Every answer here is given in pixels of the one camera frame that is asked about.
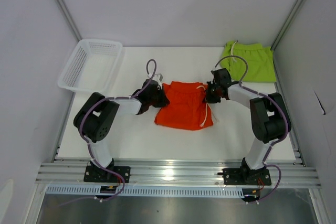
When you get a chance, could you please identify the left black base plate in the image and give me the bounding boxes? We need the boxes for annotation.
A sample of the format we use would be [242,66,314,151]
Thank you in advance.
[83,160,131,184]

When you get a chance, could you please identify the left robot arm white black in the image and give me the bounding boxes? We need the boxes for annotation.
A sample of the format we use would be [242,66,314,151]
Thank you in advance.
[73,79,170,182]

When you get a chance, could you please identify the orange shorts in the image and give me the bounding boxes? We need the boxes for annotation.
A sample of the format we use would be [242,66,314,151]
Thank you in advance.
[154,81,214,131]

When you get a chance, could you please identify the white plastic basket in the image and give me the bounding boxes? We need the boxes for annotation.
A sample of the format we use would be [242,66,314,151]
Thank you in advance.
[58,39,123,93]

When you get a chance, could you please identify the right aluminium frame post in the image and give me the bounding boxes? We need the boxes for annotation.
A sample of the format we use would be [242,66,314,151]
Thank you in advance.
[271,0,306,51]

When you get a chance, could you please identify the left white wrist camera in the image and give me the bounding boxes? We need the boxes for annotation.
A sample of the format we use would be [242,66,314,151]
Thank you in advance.
[152,73,163,85]

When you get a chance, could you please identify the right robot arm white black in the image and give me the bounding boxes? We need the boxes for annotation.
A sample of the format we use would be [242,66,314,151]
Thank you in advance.
[204,69,291,184]

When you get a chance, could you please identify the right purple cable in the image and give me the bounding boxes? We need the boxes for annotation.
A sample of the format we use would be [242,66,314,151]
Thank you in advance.
[214,55,292,205]

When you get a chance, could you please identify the lime green shorts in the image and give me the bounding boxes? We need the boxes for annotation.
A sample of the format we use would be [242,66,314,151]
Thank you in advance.
[220,41,276,83]

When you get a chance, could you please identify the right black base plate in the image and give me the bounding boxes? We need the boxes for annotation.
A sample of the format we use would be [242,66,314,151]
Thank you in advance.
[217,168,271,186]

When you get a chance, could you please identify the left aluminium frame post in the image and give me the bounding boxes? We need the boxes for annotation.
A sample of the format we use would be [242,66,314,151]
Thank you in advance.
[54,0,82,41]

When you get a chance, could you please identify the purple cable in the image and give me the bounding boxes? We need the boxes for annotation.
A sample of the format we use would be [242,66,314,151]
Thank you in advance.
[80,59,125,204]
[214,55,292,205]

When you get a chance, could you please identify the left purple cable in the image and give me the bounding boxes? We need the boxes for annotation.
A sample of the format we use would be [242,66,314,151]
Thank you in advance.
[80,59,125,204]

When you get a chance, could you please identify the aluminium frame post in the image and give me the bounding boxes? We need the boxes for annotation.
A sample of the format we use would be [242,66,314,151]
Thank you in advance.
[54,0,82,41]
[271,0,306,51]

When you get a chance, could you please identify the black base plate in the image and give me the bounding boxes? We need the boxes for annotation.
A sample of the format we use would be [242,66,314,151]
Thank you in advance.
[83,160,131,184]
[217,168,271,186]

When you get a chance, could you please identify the aluminium mounting rail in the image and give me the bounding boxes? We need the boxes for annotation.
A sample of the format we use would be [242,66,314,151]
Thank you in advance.
[35,159,321,188]

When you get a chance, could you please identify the white slotted cable duct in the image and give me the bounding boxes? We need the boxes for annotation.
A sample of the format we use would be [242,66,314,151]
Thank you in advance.
[46,184,244,198]

